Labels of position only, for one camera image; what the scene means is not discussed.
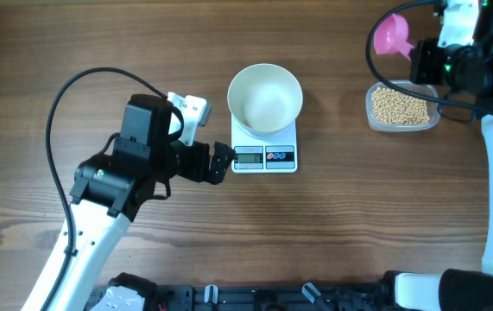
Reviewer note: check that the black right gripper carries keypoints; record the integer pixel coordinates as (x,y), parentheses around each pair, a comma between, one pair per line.
(422,55)

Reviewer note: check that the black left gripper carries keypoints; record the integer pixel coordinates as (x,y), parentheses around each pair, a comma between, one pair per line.
(198,173)

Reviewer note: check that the pink plastic measuring scoop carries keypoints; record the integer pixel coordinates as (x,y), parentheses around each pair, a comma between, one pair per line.
(391,37)

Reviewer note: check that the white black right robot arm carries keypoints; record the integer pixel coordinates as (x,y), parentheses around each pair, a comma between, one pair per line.
(461,58)

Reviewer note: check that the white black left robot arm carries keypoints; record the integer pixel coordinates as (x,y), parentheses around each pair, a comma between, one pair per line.
(156,142)

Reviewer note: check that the white digital kitchen scale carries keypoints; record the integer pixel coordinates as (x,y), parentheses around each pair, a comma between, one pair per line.
(275,154)

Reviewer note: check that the white bowl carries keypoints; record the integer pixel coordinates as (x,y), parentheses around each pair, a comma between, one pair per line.
(265,98)

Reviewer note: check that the pile of soybeans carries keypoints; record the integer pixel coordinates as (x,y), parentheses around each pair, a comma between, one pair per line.
(393,107)

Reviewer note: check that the clear plastic bean container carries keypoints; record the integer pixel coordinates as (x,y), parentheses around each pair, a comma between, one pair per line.
(377,126)

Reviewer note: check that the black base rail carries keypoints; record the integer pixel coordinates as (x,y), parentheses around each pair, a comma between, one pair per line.
(357,297)

